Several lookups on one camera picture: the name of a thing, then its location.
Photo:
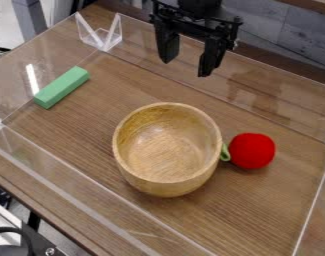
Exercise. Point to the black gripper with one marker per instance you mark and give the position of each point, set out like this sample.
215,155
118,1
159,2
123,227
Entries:
200,19

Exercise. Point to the wooden bowl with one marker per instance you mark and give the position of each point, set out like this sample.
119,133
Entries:
167,146

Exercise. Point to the red plush fruit green leaf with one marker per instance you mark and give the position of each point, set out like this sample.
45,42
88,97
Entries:
250,150

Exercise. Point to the green rectangular block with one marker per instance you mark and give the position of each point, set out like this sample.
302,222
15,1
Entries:
60,87

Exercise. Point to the clear acrylic enclosure wall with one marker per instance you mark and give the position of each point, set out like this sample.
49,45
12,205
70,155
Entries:
57,167

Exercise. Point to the black metal bracket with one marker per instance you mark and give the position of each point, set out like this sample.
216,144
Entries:
41,246

